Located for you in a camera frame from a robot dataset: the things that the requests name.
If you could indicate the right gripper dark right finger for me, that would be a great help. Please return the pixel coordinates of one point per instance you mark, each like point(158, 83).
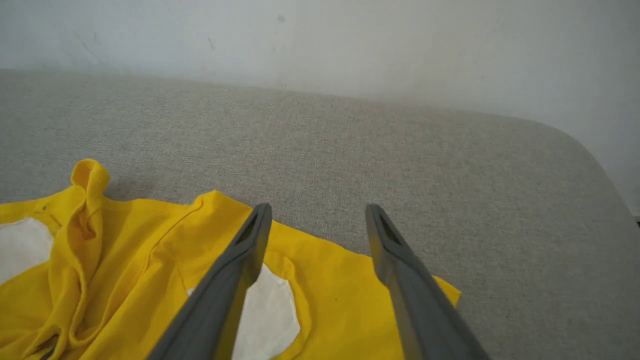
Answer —
point(420, 300)

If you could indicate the grey-green fabric sofa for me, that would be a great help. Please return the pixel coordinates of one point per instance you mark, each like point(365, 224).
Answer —
point(350, 150)

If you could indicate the yellow cartoon-face T-shirt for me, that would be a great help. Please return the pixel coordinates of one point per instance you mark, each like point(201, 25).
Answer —
point(125, 280)

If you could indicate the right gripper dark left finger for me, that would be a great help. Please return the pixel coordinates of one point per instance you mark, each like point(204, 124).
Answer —
point(225, 300)

